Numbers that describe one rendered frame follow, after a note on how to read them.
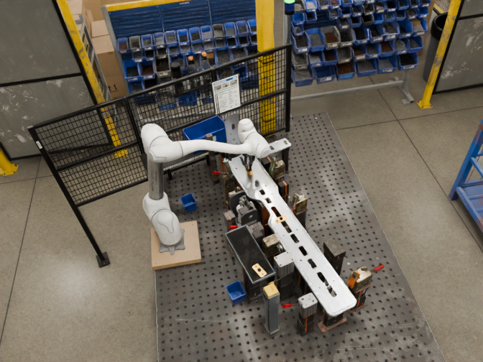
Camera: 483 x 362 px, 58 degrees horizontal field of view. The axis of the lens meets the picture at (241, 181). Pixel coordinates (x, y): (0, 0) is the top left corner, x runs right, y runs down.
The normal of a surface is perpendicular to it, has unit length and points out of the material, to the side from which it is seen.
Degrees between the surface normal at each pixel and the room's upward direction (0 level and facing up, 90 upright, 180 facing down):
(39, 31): 90
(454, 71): 90
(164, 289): 0
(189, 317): 0
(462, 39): 90
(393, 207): 0
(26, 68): 92
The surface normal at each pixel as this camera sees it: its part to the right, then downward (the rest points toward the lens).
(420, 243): -0.07, -0.68
